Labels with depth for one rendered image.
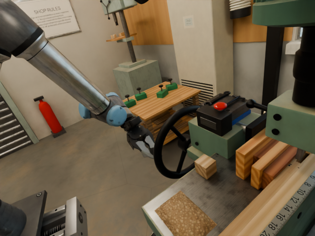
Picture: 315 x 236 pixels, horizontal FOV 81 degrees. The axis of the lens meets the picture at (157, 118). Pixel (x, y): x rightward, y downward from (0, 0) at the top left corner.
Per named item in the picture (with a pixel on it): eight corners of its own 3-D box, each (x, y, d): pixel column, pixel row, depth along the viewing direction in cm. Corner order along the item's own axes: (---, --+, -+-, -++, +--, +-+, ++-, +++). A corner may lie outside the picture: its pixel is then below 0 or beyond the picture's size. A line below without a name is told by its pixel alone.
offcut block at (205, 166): (205, 164, 46) (204, 153, 44) (216, 171, 43) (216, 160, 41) (195, 172, 44) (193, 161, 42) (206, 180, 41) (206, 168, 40)
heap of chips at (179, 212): (180, 190, 41) (179, 184, 40) (217, 224, 33) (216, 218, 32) (154, 210, 38) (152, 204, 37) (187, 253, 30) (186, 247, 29)
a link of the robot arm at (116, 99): (98, 104, 85) (114, 102, 91) (109, 121, 80) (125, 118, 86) (102, 91, 81) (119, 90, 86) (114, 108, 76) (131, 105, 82)
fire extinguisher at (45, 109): (63, 128, 292) (44, 93, 263) (66, 132, 278) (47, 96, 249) (52, 133, 284) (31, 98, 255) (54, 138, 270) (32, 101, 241)
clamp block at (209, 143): (221, 125, 63) (221, 101, 59) (261, 141, 53) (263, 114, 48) (190, 146, 57) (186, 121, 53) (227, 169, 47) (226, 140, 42)
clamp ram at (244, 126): (244, 131, 52) (245, 103, 48) (272, 142, 47) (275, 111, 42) (223, 147, 49) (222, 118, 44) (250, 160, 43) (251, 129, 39)
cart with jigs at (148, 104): (172, 118, 247) (163, 72, 216) (205, 134, 203) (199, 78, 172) (130, 142, 220) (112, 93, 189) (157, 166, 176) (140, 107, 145)
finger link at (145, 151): (153, 163, 73) (141, 145, 77) (155, 156, 68) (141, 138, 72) (147, 167, 72) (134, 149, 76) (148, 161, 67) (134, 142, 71)
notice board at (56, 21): (81, 31, 268) (67, -7, 246) (81, 31, 267) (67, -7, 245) (33, 42, 240) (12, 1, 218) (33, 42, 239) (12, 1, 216)
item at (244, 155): (289, 128, 50) (293, 105, 47) (298, 130, 49) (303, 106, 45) (235, 175, 41) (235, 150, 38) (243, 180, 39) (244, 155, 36)
